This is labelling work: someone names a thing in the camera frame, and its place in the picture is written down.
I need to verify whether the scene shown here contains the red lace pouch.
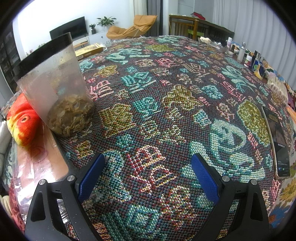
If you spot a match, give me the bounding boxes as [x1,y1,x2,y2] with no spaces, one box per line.
[9,187,25,234]

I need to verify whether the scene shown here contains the clear bag brown contents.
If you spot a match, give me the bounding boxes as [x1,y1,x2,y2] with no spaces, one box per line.
[14,125,69,221]

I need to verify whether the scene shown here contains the orange fish plush toy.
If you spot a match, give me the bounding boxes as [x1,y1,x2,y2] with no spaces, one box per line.
[6,93,42,147]

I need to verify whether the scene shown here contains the clear jar black lid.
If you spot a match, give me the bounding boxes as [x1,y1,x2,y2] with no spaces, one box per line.
[12,33,95,137]

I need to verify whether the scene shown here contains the white fluffy plush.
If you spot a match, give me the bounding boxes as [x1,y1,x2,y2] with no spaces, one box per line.
[0,120,11,174]

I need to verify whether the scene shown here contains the smartphone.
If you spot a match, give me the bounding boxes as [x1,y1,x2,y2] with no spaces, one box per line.
[262,106,290,180]

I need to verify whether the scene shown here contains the wrapped snack pack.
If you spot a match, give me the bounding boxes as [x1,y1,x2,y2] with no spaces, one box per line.
[267,73,288,104]

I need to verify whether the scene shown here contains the patterned woven table cloth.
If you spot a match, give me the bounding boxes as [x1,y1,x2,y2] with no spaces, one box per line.
[4,34,296,241]

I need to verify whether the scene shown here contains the dark glass bookcase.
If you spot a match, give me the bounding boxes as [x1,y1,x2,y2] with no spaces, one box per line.
[1,22,20,93]

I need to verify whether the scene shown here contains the white bottle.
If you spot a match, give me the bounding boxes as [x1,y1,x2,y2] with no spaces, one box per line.
[237,42,246,63]

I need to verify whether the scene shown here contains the yellow flat box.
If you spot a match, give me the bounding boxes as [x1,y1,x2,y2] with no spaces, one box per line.
[75,43,106,61]

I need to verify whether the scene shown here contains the basket with items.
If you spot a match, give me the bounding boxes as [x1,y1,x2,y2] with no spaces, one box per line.
[198,36,228,53]

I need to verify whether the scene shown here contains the small wooden bench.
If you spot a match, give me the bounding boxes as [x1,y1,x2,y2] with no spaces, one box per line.
[73,41,89,48]

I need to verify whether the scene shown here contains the dark wooden desk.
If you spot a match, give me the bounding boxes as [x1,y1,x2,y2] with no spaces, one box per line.
[196,18,234,42]

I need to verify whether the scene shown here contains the white tv cabinet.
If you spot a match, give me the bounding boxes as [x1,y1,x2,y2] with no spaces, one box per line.
[73,32,109,47]

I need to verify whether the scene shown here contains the white sheer curtain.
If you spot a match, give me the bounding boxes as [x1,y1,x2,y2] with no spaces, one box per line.
[213,0,295,89]

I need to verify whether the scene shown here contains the black television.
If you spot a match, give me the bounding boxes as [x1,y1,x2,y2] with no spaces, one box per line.
[50,16,88,40]

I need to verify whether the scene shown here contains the small potted plant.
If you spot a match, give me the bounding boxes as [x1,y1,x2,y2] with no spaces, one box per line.
[89,24,96,35]

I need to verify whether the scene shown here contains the wooden chair at desk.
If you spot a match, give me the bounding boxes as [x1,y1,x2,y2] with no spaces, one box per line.
[169,15,199,40]

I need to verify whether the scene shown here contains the potted plant right of tv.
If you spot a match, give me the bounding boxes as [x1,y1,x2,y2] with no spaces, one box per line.
[97,16,117,27]

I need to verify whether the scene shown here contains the orange lounge chair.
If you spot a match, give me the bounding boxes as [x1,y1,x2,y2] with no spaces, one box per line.
[106,15,157,40]

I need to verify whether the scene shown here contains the grey curtain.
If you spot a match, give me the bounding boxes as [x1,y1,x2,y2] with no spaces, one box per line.
[147,0,163,37]

